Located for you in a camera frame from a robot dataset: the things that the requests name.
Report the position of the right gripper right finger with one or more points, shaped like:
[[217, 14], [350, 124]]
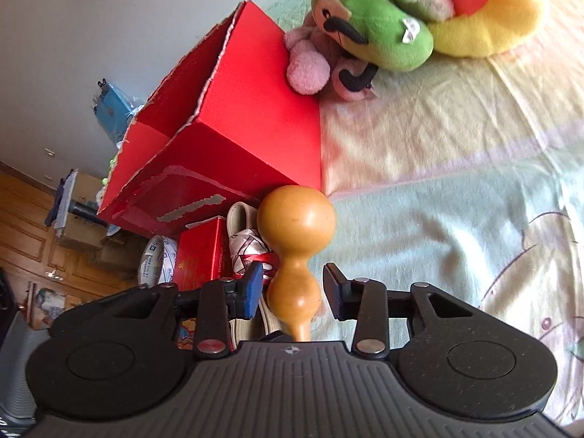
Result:
[[370, 304]]

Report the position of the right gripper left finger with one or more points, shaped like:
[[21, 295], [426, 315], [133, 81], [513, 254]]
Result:
[[248, 291]]

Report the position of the small red gift box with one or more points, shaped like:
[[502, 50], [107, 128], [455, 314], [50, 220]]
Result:
[[202, 266]]

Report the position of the white red toy boot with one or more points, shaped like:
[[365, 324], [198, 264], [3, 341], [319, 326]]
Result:
[[246, 246]]

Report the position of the orange wooden gourd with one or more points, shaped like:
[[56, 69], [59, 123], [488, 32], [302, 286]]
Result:
[[296, 222]]

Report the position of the large red cardboard box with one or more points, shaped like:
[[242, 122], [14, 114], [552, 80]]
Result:
[[222, 127]]

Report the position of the wooden cabinet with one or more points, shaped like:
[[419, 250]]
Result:
[[46, 277]]

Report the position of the blue plastic bag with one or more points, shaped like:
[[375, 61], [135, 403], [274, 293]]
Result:
[[114, 110]]

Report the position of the pink plush toy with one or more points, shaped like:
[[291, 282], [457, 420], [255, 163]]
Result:
[[316, 61]]

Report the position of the green caterpillar plush toy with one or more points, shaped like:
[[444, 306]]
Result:
[[374, 31]]

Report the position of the yellow plush toy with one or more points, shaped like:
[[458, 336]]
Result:
[[499, 26]]

